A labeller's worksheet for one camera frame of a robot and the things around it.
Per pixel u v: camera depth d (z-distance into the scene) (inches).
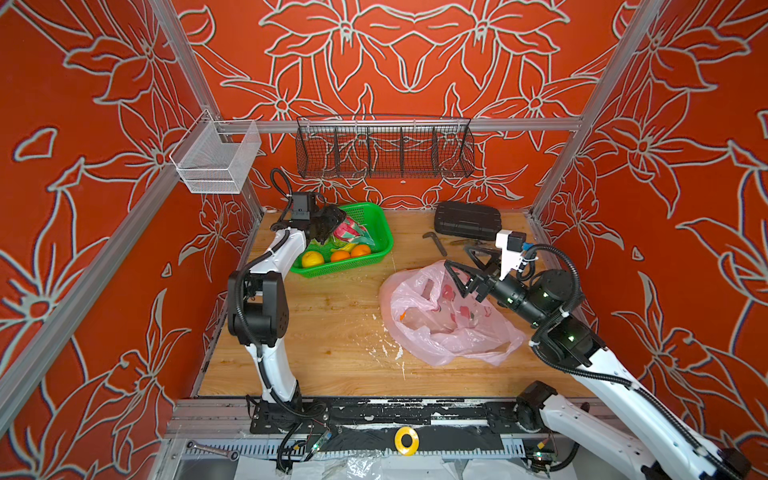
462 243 42.3
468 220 43.0
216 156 35.7
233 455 26.9
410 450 26.8
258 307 20.0
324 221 33.0
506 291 21.6
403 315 29.8
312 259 38.6
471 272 21.3
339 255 38.5
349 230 35.5
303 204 29.1
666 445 15.5
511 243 20.7
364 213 43.5
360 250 39.4
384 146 38.2
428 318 35.4
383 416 29.2
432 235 43.7
